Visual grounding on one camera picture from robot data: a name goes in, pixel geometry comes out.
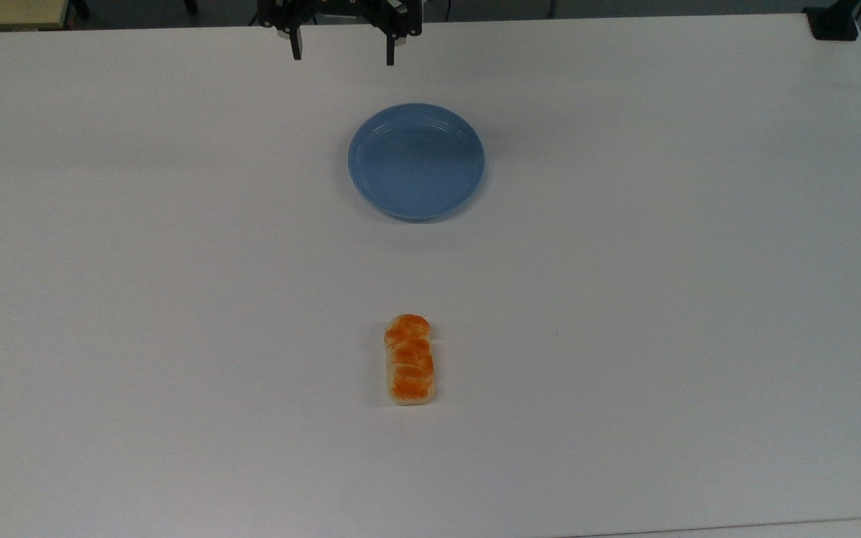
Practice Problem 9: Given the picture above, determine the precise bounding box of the black table clamp mount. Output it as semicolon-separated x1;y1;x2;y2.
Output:
803;0;861;41

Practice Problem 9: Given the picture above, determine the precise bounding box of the blue round plate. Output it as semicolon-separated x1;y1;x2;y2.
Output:
348;102;487;223

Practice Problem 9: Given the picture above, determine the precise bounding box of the light wooden side table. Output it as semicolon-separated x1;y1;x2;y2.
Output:
0;0;72;32

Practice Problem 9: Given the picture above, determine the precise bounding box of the orange glazed bread loaf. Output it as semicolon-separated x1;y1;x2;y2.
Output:
383;313;436;406

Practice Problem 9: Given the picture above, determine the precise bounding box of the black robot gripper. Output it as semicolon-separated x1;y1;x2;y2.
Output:
257;0;425;67

